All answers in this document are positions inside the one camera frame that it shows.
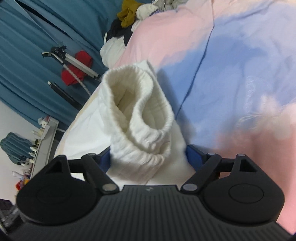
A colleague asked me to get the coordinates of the white sweatshirt jacket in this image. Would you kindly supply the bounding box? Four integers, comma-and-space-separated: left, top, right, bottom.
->
55, 61, 195, 187

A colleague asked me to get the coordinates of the white desk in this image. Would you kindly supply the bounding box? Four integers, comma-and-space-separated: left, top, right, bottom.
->
14, 115, 60, 186

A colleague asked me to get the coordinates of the teal chair back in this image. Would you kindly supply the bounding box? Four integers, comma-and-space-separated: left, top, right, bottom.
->
1, 133, 32, 165

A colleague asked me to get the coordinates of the black upright board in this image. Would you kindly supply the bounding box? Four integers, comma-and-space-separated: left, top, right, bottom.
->
48, 81, 82, 110

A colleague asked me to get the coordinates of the red garment on stand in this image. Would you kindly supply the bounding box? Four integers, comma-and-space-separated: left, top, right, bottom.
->
61, 51, 93, 86

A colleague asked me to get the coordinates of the pastel tie-dye bed duvet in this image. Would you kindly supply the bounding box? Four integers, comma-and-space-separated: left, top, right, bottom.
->
116, 1, 295, 233

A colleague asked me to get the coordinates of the blue curtain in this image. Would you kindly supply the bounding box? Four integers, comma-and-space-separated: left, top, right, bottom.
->
1, 1, 122, 128

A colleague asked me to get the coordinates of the garment steamer stand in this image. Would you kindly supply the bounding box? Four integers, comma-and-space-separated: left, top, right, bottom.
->
41, 46, 100, 96

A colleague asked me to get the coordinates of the white and black puffer jacket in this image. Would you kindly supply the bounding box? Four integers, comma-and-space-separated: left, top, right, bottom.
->
99, 3, 159, 68

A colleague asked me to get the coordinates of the mustard yellow garment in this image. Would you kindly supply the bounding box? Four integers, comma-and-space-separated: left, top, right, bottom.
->
117, 0, 142, 28

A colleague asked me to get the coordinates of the grey crumpled garment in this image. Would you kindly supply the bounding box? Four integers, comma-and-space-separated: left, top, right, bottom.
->
152, 0, 188, 11

